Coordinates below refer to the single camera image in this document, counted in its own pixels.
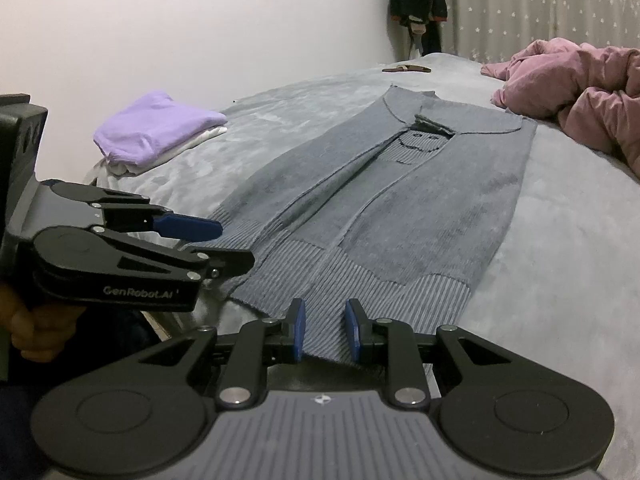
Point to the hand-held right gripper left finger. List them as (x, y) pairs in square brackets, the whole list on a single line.
[(299, 332)]

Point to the purple folded garment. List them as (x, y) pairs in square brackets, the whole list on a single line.
[(155, 125)]

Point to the star-print curtain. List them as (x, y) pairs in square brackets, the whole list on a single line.
[(540, 5)]

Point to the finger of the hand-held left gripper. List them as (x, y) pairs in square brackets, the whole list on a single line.
[(190, 229), (220, 265)]

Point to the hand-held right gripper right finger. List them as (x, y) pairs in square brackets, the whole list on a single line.
[(354, 332)]

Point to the brown slipper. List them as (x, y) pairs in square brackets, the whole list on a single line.
[(407, 69)]

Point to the white folded garment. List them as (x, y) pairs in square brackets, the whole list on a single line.
[(200, 136)]

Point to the grey knit sweater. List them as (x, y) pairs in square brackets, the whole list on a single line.
[(425, 210)]

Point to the person's left hand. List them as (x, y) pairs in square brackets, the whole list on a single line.
[(35, 332)]

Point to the pink duvet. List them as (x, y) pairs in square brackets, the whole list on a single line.
[(590, 90)]

